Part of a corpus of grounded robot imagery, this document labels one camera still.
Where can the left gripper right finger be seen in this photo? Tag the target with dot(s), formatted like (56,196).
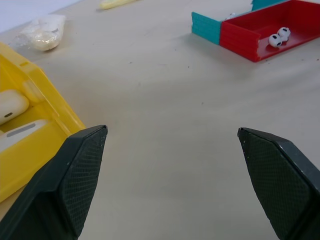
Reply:
(280,187)

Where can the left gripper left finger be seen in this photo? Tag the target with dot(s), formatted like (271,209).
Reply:
(62,187)

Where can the white earbud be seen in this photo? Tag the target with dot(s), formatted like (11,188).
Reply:
(231,15)
(275,40)
(284,31)

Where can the yellow plastic bin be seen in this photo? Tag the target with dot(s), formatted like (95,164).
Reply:
(40,155)

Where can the clear bag of cream contents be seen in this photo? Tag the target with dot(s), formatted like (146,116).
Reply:
(45,37)

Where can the red plastic tray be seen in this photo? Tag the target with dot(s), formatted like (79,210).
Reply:
(237,37)

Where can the teal plastic tray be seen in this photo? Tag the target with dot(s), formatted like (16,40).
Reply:
(205,27)

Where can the long yellow plastic bag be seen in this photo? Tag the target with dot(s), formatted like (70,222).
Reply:
(107,4)

